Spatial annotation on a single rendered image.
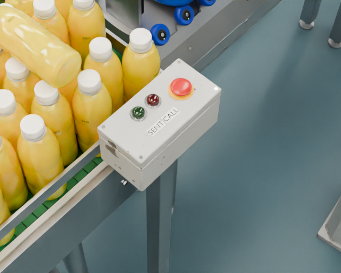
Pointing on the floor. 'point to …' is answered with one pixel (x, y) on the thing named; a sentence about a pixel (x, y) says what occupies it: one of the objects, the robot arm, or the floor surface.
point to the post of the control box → (159, 221)
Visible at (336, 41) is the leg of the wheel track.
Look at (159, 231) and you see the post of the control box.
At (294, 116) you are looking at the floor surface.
